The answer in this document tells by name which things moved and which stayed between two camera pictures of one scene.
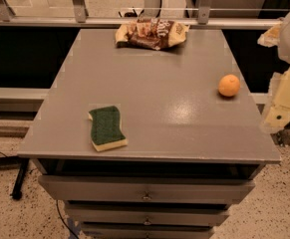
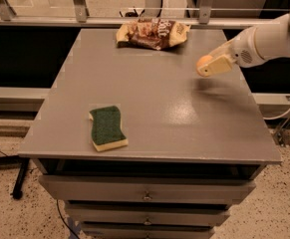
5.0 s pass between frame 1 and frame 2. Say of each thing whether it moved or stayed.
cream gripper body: moved
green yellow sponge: stayed
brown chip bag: stayed
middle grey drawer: stayed
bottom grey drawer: stayed
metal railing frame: stayed
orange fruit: moved
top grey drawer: stayed
